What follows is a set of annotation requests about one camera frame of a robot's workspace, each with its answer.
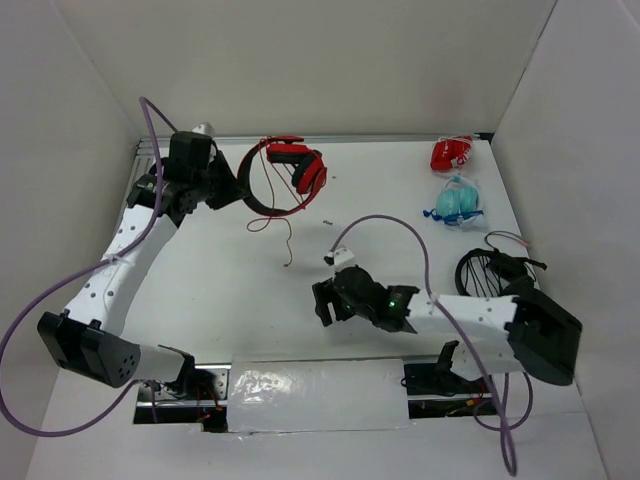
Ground red headphone cable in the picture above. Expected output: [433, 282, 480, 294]
[245, 137, 321, 268]

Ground red black headphones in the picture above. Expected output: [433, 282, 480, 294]
[237, 135, 327, 218]

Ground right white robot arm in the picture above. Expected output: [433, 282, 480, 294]
[312, 266, 583, 386]

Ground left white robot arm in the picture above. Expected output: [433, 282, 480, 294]
[37, 123, 244, 390]

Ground black wrapped headphones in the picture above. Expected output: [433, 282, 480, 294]
[454, 230, 548, 297]

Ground teal headphones in bag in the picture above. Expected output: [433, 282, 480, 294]
[423, 175, 486, 230]

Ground wrapped red headphones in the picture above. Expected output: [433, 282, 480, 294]
[430, 135, 474, 172]

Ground white taped front panel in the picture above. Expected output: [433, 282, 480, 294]
[227, 359, 409, 433]

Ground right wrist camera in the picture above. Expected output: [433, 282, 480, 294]
[323, 245, 356, 273]

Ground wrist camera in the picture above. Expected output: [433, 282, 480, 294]
[323, 245, 356, 273]
[192, 122, 215, 138]

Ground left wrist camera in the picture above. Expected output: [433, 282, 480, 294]
[192, 122, 215, 138]

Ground aluminium table frame rail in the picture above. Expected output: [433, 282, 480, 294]
[117, 132, 494, 236]

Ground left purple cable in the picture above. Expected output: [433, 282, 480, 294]
[0, 96, 176, 439]

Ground purple cable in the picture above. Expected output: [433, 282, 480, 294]
[332, 214, 535, 476]
[0, 96, 176, 439]

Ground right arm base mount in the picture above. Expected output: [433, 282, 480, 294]
[401, 340, 496, 420]

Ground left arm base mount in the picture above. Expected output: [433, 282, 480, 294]
[133, 358, 231, 433]

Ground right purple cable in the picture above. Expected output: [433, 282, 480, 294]
[332, 214, 535, 476]

